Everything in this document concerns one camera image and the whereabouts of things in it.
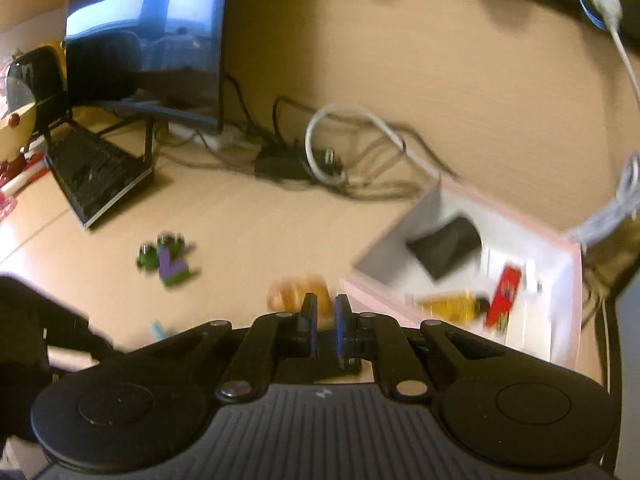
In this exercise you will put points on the black power adapter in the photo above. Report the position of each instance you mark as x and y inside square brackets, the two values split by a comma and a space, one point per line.
[280, 162]

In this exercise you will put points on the black yellow chair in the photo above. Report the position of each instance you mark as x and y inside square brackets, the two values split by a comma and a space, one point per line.
[45, 90]

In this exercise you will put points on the black pouch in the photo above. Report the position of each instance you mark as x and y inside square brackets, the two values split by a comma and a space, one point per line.
[445, 247]

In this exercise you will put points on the orange toy figure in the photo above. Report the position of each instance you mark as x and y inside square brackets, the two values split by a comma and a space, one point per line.
[290, 295]

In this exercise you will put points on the purple green toy vehicle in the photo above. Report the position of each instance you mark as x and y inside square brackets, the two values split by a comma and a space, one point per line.
[172, 267]

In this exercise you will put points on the yellow transparent lighter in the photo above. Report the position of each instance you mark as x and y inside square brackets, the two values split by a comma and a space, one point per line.
[450, 307]

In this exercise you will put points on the small teal toy piece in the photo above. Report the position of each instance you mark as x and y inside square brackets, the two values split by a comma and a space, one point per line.
[157, 330]

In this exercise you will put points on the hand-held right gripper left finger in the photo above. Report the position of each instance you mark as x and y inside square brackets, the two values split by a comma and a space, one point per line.
[314, 327]

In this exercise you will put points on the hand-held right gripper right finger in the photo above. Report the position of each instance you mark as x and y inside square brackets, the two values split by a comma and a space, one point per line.
[339, 330]

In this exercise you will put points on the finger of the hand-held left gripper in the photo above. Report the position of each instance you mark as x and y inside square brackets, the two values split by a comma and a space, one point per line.
[75, 340]

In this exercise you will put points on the white red toy figure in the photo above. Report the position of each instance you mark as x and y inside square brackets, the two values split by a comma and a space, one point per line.
[17, 130]

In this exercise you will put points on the white power strip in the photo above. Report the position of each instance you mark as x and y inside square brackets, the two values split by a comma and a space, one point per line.
[220, 140]

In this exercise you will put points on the pink translucent item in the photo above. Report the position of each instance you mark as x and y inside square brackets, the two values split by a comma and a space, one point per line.
[5, 206]

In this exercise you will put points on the black keyboard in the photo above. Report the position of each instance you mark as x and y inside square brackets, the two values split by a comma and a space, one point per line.
[92, 175]

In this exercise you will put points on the black computer monitor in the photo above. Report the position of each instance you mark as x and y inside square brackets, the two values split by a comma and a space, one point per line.
[150, 35]

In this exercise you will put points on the red lighter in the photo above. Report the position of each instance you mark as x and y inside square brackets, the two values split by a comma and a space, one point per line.
[505, 295]

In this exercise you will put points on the pink cardboard box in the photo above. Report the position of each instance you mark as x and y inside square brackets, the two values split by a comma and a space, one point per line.
[560, 280]

